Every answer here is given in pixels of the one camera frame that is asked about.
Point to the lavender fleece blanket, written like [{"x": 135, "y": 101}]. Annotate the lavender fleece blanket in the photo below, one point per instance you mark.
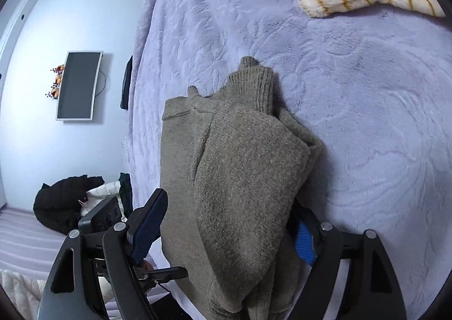
[{"x": 353, "y": 94}]

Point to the orange flower wall decoration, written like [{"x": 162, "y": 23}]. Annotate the orange flower wall decoration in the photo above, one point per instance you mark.
[{"x": 56, "y": 81}]

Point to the black jacket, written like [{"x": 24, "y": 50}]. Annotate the black jacket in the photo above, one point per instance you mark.
[{"x": 60, "y": 200}]

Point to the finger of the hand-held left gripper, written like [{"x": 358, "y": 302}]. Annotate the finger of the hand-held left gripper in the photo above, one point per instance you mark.
[{"x": 166, "y": 273}]

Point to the dark green cloth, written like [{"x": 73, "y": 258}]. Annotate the dark green cloth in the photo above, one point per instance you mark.
[{"x": 125, "y": 189}]

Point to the white puffy cloth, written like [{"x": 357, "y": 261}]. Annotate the white puffy cloth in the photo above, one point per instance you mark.
[{"x": 102, "y": 191}]

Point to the grey-brown knit sweater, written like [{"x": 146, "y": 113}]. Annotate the grey-brown knit sweater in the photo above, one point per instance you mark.
[{"x": 240, "y": 171}]

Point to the black flat object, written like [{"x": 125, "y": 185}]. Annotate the black flat object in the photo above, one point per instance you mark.
[{"x": 125, "y": 83}]

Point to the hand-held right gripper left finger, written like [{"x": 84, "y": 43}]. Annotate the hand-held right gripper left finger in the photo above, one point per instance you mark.
[{"x": 148, "y": 228}]

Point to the wall-mounted television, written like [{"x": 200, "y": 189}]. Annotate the wall-mounted television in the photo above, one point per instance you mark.
[{"x": 77, "y": 85}]

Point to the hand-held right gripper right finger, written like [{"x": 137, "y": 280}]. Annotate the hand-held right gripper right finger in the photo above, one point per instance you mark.
[{"x": 305, "y": 242}]

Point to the white quilted cloth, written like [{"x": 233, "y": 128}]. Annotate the white quilted cloth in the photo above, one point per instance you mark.
[{"x": 17, "y": 291}]

